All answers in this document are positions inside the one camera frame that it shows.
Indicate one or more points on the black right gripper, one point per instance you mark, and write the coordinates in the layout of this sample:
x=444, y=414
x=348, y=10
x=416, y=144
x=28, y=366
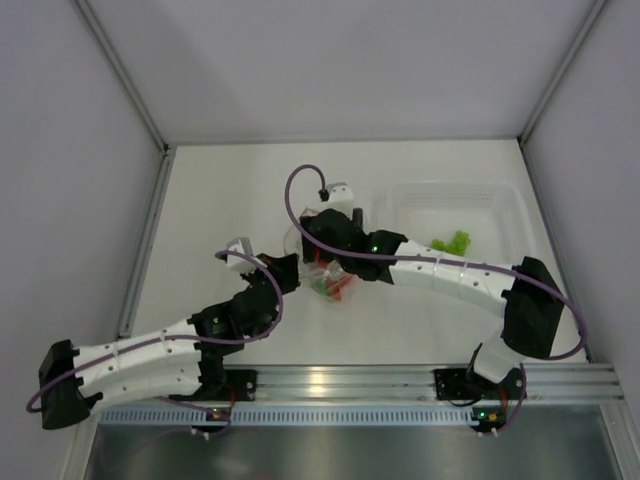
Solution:
x=357, y=217

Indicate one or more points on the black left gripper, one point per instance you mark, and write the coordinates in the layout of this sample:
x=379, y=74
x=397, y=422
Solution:
x=283, y=269

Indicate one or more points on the clear zip top bag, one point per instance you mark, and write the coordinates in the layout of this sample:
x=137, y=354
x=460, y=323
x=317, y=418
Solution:
x=334, y=271

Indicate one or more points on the green fake grapes bunch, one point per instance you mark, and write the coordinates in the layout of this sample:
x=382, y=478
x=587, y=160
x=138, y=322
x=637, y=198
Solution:
x=457, y=245

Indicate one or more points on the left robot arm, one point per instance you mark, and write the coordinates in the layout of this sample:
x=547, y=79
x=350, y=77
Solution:
x=183, y=362

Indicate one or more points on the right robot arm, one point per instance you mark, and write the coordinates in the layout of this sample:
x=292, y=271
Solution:
x=521, y=295

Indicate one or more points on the fake watermelon slice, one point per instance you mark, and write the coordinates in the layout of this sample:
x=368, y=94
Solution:
x=331, y=291

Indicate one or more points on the white perforated plastic basket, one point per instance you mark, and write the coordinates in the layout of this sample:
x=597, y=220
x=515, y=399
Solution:
x=493, y=214

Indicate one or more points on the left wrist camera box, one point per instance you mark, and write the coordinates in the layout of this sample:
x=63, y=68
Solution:
x=238, y=254

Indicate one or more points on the grey slotted cable duct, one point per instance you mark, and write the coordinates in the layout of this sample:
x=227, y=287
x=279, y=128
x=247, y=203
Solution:
x=250, y=415

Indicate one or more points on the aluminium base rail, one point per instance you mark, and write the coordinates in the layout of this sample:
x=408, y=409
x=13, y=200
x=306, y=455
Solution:
x=555, y=383

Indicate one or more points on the aluminium frame post left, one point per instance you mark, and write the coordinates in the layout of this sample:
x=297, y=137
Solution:
x=109, y=52

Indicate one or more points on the aluminium frame post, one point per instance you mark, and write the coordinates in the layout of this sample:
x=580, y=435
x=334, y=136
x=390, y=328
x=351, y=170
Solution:
x=572, y=51
x=109, y=52

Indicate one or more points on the aluminium frame post right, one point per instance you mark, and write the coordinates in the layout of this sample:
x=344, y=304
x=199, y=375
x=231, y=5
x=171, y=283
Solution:
x=572, y=51

